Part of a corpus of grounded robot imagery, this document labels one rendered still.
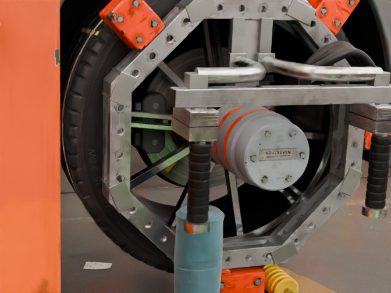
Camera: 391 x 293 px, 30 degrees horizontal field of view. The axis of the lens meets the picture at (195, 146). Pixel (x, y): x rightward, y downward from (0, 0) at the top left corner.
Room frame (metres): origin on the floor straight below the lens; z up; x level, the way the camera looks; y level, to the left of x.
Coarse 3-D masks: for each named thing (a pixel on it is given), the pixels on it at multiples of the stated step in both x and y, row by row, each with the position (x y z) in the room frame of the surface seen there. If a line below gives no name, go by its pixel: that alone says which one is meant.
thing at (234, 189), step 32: (288, 32) 1.52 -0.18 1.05; (160, 64) 1.44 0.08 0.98; (160, 128) 1.44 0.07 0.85; (320, 128) 1.59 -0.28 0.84; (160, 160) 1.45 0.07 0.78; (320, 160) 1.55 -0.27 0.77; (256, 192) 1.66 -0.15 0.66; (288, 192) 1.55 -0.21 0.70; (224, 224) 1.55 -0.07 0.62; (256, 224) 1.52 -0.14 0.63
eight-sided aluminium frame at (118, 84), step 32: (192, 0) 1.35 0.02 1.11; (224, 0) 1.37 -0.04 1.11; (256, 0) 1.39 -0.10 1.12; (288, 0) 1.42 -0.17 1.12; (320, 32) 1.44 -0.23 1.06; (128, 64) 1.32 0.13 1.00; (128, 96) 1.31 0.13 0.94; (128, 128) 1.31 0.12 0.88; (352, 128) 1.47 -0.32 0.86; (128, 160) 1.31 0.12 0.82; (352, 160) 1.48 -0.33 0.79; (128, 192) 1.31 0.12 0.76; (320, 192) 1.50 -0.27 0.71; (352, 192) 1.48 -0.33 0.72; (160, 224) 1.33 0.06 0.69; (288, 224) 1.48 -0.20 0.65; (320, 224) 1.45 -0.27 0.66; (224, 256) 1.38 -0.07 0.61; (256, 256) 1.41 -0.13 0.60; (288, 256) 1.43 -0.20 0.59
